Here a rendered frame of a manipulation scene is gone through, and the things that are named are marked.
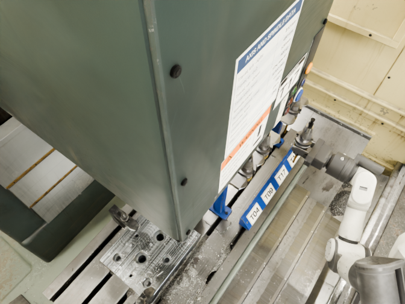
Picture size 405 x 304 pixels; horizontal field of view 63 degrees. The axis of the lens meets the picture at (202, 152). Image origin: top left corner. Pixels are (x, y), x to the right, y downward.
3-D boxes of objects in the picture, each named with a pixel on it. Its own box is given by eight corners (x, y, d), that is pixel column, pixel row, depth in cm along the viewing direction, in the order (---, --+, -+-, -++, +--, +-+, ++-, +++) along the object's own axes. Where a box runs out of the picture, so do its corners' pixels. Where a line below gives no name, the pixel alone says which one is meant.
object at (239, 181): (250, 181, 109) (250, 180, 108) (241, 192, 107) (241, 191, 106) (232, 169, 111) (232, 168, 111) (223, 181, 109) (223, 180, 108)
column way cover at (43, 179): (131, 148, 152) (104, 63, 109) (48, 228, 131) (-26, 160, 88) (123, 143, 154) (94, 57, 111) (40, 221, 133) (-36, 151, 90)
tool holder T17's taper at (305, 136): (300, 131, 118) (305, 119, 112) (312, 135, 117) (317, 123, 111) (296, 140, 116) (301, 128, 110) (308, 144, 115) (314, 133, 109)
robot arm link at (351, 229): (370, 210, 116) (355, 262, 118) (340, 202, 117) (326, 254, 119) (380, 218, 105) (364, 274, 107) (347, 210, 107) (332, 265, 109)
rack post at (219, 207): (232, 210, 136) (240, 175, 111) (225, 221, 134) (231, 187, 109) (213, 197, 139) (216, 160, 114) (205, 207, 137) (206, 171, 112)
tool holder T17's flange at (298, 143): (296, 132, 120) (298, 128, 118) (313, 138, 119) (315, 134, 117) (291, 145, 117) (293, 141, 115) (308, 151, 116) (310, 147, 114)
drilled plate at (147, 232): (200, 238, 126) (200, 234, 121) (149, 304, 113) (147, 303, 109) (155, 204, 133) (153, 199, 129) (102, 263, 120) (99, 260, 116)
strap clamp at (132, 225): (143, 233, 131) (137, 219, 118) (137, 240, 129) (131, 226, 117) (119, 215, 135) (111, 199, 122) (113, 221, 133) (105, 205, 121)
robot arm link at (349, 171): (335, 177, 121) (364, 193, 118) (334, 179, 111) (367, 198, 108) (352, 150, 119) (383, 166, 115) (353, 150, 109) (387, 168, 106)
